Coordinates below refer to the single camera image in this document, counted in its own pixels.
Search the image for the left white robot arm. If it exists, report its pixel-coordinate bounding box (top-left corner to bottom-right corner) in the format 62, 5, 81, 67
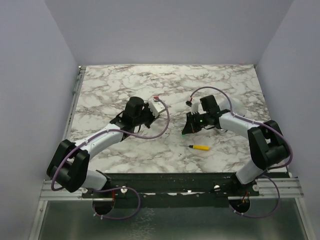
46, 96, 166, 198

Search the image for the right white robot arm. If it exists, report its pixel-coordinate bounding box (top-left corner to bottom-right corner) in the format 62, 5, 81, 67
181, 95, 290, 196

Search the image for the clear plastic box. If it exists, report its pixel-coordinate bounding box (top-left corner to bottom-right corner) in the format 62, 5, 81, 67
218, 98, 247, 117

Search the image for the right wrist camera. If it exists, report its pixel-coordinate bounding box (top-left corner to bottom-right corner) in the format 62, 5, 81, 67
185, 97, 200, 115

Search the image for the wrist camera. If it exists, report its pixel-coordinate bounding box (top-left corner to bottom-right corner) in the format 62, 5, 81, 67
148, 99, 166, 118
185, 97, 200, 115

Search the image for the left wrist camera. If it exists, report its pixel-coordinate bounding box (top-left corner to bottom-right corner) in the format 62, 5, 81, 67
148, 99, 166, 118

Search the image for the yellow handled screwdriver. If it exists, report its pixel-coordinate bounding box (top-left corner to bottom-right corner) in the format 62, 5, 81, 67
188, 145, 210, 151

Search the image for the black mounting rail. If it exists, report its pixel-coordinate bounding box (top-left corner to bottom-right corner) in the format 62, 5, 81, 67
82, 172, 259, 209

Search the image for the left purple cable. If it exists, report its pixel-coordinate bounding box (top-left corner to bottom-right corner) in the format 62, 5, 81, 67
51, 98, 171, 220

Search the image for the purple cable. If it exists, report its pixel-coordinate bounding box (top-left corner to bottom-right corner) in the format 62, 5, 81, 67
51, 98, 171, 220
188, 86, 293, 218

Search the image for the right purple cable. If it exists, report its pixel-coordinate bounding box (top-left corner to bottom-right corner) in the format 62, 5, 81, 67
188, 86, 293, 218

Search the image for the aluminium frame rail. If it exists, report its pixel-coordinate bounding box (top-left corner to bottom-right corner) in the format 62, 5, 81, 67
39, 179, 86, 201

